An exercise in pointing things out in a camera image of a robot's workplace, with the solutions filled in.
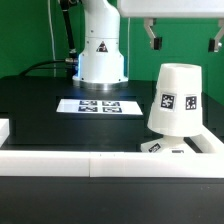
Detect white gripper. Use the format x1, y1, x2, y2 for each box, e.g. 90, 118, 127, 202
117, 0, 224, 52

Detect white lamp shade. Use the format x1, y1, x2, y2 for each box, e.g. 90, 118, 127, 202
148, 63, 203, 137

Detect white border frame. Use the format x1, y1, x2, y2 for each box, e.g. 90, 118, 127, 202
0, 119, 224, 178

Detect white marker sheet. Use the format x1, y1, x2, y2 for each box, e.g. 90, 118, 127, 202
56, 99, 142, 115

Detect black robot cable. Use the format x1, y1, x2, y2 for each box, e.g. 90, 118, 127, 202
19, 0, 80, 77

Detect white lamp base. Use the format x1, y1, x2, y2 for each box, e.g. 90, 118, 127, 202
140, 135, 195, 154

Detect white hanging cable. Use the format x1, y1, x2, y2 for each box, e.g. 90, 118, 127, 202
47, 0, 57, 62

